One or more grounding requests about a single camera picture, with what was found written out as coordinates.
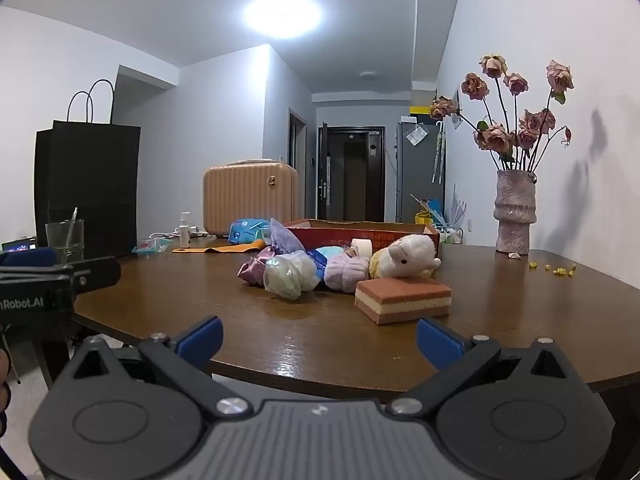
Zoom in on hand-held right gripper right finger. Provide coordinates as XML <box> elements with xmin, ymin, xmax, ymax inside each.
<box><xmin>387</xmin><ymin>317</ymin><xmax>583</xmax><ymax>418</ymax></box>

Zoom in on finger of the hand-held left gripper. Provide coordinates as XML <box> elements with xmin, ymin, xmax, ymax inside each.
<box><xmin>0</xmin><ymin>246</ymin><xmax>57</xmax><ymax>268</ymax></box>
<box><xmin>70</xmin><ymin>256</ymin><xmax>122</xmax><ymax>293</ymax></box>

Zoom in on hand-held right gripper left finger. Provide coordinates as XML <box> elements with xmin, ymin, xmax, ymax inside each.
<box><xmin>60</xmin><ymin>316</ymin><xmax>251</xmax><ymax>418</ymax></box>

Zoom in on brown and cream sponge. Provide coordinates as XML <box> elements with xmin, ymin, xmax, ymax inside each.
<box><xmin>354</xmin><ymin>275</ymin><xmax>453</xmax><ymax>326</ymax></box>

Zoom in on purple satin pouch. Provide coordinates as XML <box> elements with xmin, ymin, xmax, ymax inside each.
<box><xmin>237</xmin><ymin>246</ymin><xmax>281</xmax><ymax>288</ymax></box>

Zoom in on white and yellow plush toy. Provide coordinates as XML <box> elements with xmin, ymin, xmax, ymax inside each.
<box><xmin>369</xmin><ymin>234</ymin><xmax>442</xmax><ymax>281</ymax></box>

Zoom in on pale purple fluffy plush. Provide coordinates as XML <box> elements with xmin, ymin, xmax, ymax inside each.
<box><xmin>324</xmin><ymin>251</ymin><xmax>371</xmax><ymax>294</ymax></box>

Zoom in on red cardboard box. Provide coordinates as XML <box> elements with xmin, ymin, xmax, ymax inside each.
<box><xmin>282</xmin><ymin>218</ymin><xmax>441</xmax><ymax>263</ymax></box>

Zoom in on blue tissue pack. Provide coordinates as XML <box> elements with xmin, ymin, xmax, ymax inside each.
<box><xmin>306</xmin><ymin>249</ymin><xmax>328</xmax><ymax>281</ymax></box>

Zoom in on person's left hand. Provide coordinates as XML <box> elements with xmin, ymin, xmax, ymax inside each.
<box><xmin>0</xmin><ymin>347</ymin><xmax>12</xmax><ymax>441</ymax></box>

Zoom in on clear drinking glass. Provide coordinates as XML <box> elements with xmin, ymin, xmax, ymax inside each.
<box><xmin>45</xmin><ymin>218</ymin><xmax>86</xmax><ymax>266</ymax></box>

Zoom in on metal straw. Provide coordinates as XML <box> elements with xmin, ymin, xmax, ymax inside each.
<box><xmin>65</xmin><ymin>207</ymin><xmax>79</xmax><ymax>251</ymax></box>

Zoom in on clear plastic packet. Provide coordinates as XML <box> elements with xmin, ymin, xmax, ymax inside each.
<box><xmin>131</xmin><ymin>237</ymin><xmax>174</xmax><ymax>256</ymax></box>

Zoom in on black paper bag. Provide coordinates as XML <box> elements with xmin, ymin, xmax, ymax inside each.
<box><xmin>34</xmin><ymin>79</ymin><xmax>142</xmax><ymax>261</ymax></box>

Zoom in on orange shoehorn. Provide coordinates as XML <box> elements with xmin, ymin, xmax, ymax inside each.
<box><xmin>172</xmin><ymin>240</ymin><xmax>267</xmax><ymax>254</ymax></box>

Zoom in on blue wipes pack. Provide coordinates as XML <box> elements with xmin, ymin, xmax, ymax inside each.
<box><xmin>227</xmin><ymin>218</ymin><xmax>273</xmax><ymax>246</ymax></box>

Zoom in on blue dustpan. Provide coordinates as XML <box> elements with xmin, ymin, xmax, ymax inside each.
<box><xmin>410</xmin><ymin>194</ymin><xmax>443</xmax><ymax>226</ymax></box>

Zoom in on purple folding rack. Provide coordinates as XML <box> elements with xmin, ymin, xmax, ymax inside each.
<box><xmin>447</xmin><ymin>185</ymin><xmax>468</xmax><ymax>231</ymax></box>

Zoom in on yellow flower crumbs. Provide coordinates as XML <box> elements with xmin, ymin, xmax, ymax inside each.
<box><xmin>529</xmin><ymin>261</ymin><xmax>577</xmax><ymax>277</ymax></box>

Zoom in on beige ribbed suitcase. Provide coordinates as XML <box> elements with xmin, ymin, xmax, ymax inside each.
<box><xmin>202</xmin><ymin>159</ymin><xmax>300</xmax><ymax>238</ymax></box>

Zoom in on grey fridge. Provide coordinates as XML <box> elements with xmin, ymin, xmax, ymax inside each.
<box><xmin>396</xmin><ymin>115</ymin><xmax>446</xmax><ymax>223</ymax></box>

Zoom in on hanging umbrellas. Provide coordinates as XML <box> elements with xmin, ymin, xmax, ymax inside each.
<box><xmin>432</xmin><ymin>121</ymin><xmax>446</xmax><ymax>184</ymax></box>

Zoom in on dark entrance door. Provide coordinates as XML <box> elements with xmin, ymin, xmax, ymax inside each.
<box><xmin>317</xmin><ymin>125</ymin><xmax>386</xmax><ymax>221</ymax></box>

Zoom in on bunch of dried roses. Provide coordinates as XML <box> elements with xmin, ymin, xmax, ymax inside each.
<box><xmin>429</xmin><ymin>53</ymin><xmax>575</xmax><ymax>173</ymax></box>

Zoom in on round ceiling lamp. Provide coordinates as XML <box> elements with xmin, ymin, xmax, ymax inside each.
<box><xmin>243</xmin><ymin>0</ymin><xmax>322</xmax><ymax>39</ymax></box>

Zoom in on white charger with cable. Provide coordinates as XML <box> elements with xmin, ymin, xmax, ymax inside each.
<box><xmin>150</xmin><ymin>227</ymin><xmax>206</xmax><ymax>241</ymax></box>

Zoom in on interior door frame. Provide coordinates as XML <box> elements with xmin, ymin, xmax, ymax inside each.
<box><xmin>288</xmin><ymin>107</ymin><xmax>307</xmax><ymax>211</ymax></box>

